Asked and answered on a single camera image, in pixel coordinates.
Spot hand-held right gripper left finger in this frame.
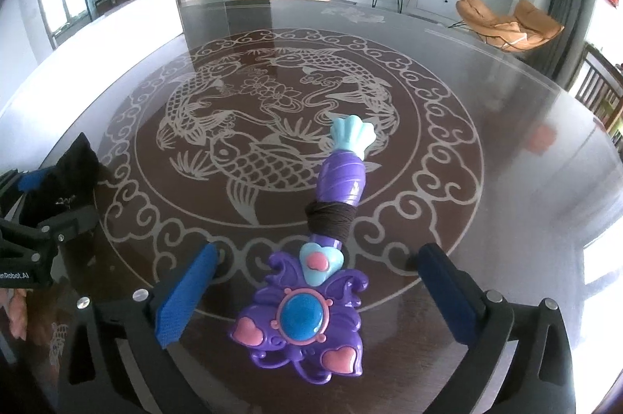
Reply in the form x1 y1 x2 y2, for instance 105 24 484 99
58 243 221 414

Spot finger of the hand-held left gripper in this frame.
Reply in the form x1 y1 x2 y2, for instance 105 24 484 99
0 167 57 221
35 204 99 244

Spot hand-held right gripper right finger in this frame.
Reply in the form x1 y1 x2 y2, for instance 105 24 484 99
417 243 585 414

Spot black studded hat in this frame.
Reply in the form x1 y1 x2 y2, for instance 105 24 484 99
24 133 101 226

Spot purple toy wand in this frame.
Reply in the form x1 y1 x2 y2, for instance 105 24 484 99
230 115 378 384

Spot dark patterned glass desktop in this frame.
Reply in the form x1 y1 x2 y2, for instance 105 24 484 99
0 0 623 414

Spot person's left hand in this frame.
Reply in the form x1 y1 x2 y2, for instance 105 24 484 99
0 285 28 342

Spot brown thread coil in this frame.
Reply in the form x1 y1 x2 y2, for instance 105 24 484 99
305 200 357 244

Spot white partition board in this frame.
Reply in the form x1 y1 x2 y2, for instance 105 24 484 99
0 0 185 129

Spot dark wooden chair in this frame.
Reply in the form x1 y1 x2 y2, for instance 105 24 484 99
574 44 623 148

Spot orange lounge chair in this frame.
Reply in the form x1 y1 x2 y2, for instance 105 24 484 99
455 0 565 53

